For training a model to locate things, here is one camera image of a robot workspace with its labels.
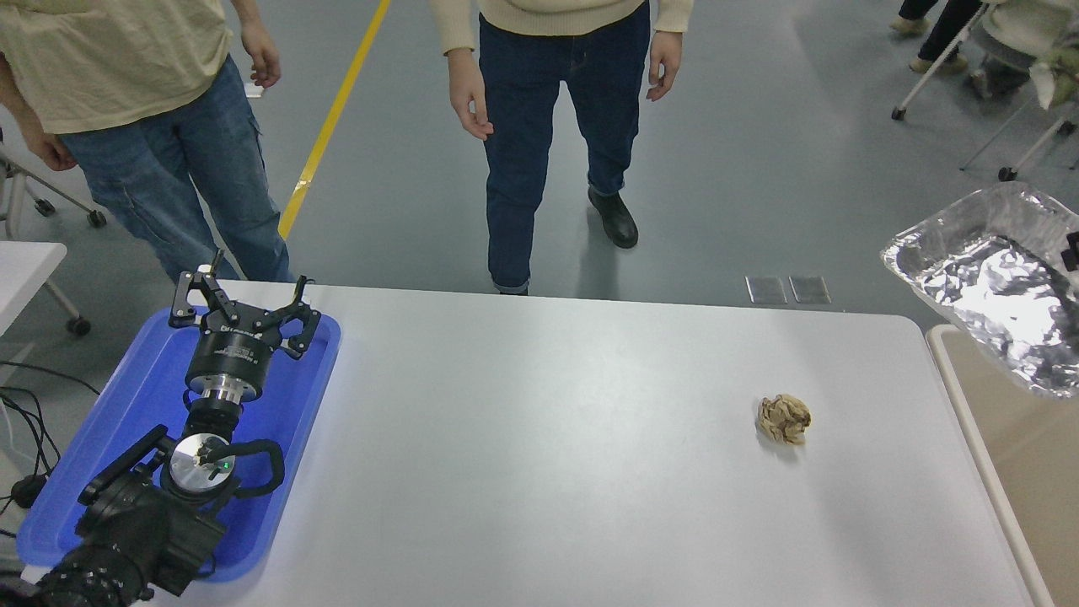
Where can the grey wheeled frame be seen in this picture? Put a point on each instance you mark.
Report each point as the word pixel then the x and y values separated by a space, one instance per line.
pixel 97 218

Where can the crumpled tan paper ball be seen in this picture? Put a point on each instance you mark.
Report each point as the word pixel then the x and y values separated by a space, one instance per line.
pixel 784 418

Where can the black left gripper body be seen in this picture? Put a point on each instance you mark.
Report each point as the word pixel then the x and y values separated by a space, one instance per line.
pixel 232 354

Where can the blue plastic tray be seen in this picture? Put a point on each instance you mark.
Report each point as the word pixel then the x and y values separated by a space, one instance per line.
pixel 126 405

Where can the white side table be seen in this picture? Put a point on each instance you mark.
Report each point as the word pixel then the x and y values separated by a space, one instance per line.
pixel 25 261

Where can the white paper scrap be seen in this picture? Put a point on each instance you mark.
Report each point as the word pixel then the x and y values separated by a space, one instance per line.
pixel 251 91

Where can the person's right hand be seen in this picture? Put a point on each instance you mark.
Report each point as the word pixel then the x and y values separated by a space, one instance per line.
pixel 470 93
pixel 49 152

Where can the silver foil tray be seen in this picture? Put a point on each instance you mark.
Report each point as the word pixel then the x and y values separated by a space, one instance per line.
pixel 986 287

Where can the large pale bin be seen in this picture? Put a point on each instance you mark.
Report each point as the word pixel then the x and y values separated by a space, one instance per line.
pixel 1011 472

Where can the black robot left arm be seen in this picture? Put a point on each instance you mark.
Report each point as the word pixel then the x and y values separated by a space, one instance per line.
pixel 143 531

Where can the person's left hand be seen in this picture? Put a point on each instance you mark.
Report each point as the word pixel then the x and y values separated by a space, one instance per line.
pixel 263 59
pixel 664 63

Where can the person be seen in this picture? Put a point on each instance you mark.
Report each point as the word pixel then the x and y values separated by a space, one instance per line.
pixel 1020 25
pixel 152 126
pixel 948 34
pixel 548 101

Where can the metal floor socket cover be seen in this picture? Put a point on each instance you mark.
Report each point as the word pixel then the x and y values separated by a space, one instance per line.
pixel 807 288
pixel 765 289

